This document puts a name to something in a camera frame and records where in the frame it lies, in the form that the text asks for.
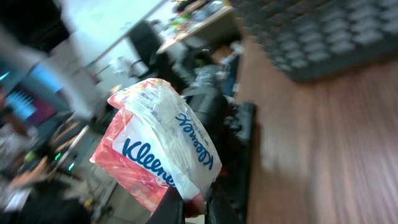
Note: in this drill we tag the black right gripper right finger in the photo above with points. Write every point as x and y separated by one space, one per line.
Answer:
218 207

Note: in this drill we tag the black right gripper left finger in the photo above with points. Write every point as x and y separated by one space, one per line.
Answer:
170 210

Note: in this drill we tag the red tissue pack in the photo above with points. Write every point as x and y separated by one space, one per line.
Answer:
155 142

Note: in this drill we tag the black office chair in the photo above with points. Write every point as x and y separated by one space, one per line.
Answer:
147 42

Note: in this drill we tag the grey plastic basket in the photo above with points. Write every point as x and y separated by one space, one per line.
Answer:
309 39

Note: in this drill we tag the background desk with clutter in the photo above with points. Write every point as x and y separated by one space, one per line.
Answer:
209 25

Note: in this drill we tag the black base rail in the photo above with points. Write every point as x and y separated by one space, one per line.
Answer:
237 150

